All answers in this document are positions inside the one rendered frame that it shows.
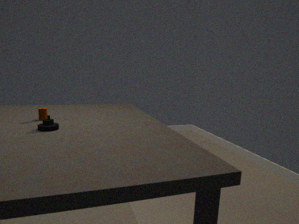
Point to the orange cylinder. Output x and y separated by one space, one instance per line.
42 114

